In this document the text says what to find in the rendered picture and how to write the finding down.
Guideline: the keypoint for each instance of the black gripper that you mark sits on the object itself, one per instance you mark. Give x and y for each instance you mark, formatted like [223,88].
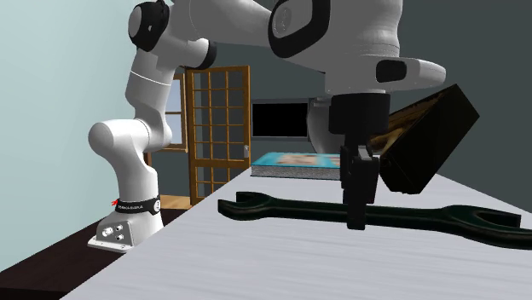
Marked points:
[359,114]

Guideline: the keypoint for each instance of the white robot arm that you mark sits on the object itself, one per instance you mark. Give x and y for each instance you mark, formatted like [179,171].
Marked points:
[145,108]

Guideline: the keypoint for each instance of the white round vase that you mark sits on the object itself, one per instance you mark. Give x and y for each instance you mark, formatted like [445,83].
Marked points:
[318,133]

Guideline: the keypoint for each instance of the teal book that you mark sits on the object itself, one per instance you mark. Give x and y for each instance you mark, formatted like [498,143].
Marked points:
[291,163]

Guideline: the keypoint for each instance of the dark green wrench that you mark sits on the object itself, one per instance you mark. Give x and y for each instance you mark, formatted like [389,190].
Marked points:
[291,210]

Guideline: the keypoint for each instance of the black box with brown side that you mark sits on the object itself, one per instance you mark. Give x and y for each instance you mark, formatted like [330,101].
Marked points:
[428,141]

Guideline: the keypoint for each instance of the wooden glass-pane door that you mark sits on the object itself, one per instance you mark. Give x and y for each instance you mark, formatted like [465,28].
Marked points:
[191,137]

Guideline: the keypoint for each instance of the dark robot stand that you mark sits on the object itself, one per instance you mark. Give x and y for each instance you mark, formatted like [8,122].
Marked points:
[50,266]

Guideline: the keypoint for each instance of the black wall screen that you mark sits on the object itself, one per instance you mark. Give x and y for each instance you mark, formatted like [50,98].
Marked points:
[279,119]

